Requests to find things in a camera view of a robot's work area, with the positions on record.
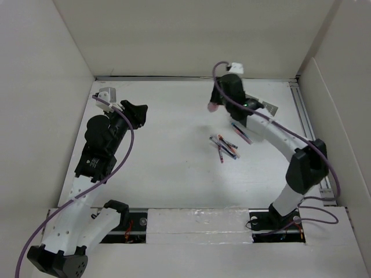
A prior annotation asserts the pink eraser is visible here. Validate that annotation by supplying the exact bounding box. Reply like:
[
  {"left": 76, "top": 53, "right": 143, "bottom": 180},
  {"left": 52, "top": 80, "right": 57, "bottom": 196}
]
[{"left": 207, "top": 102, "right": 219, "bottom": 112}]

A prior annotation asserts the red capped pen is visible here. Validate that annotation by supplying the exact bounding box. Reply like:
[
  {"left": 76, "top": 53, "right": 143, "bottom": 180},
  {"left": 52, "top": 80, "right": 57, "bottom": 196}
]
[{"left": 218, "top": 142, "right": 224, "bottom": 164}]

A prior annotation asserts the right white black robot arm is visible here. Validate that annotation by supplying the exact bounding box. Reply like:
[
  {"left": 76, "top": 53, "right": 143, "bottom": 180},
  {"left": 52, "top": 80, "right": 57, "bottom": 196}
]
[{"left": 210, "top": 74, "right": 329, "bottom": 229}]

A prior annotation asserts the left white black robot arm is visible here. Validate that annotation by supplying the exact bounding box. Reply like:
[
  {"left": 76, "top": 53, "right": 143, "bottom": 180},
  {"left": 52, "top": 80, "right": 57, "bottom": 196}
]
[{"left": 27, "top": 100, "right": 148, "bottom": 277}]

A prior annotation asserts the white two-slot pen holder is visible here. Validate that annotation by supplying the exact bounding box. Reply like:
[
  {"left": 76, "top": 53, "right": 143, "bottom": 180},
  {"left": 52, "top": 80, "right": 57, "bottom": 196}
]
[{"left": 262, "top": 101, "right": 278, "bottom": 117}]

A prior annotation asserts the orange tipped clear pen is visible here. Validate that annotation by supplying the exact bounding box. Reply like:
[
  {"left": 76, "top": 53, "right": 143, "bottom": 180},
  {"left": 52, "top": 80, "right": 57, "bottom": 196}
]
[{"left": 218, "top": 134, "right": 238, "bottom": 149}]

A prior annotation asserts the blue clear pen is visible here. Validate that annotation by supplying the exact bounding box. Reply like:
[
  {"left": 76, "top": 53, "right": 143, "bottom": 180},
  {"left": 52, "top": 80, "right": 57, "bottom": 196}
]
[{"left": 216, "top": 142, "right": 238, "bottom": 159}]

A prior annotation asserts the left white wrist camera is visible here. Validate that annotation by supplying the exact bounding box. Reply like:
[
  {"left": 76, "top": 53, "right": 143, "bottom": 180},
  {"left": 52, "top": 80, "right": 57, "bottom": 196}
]
[{"left": 94, "top": 87, "right": 117, "bottom": 112}]

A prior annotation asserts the aluminium rail front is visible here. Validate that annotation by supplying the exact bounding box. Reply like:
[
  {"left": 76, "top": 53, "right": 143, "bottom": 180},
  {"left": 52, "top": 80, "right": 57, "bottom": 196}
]
[{"left": 46, "top": 207, "right": 305, "bottom": 241}]

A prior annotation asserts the aluminium rail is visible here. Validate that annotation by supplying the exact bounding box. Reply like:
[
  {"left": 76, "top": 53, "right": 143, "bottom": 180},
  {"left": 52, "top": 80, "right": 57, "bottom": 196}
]
[
  {"left": 46, "top": 207, "right": 305, "bottom": 241},
  {"left": 289, "top": 81, "right": 337, "bottom": 206}
]

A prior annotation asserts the aluminium rail right side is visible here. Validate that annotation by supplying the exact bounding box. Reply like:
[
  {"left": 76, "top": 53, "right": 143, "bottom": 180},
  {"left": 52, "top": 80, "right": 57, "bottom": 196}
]
[{"left": 289, "top": 81, "right": 337, "bottom": 206}]

